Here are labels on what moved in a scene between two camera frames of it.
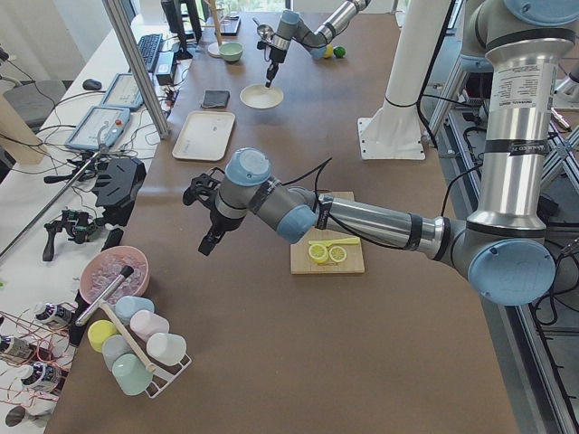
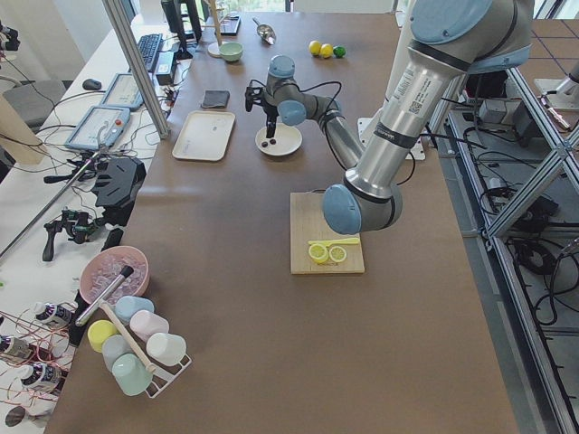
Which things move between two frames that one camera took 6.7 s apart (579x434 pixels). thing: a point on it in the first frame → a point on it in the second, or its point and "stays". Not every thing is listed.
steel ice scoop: x=264 y=31 stays
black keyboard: x=148 y=46 stays
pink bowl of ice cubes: x=103 y=268 stays
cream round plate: x=259 y=96 → x=289 y=137
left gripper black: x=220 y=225 → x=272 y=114
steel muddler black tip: x=124 y=273 stays
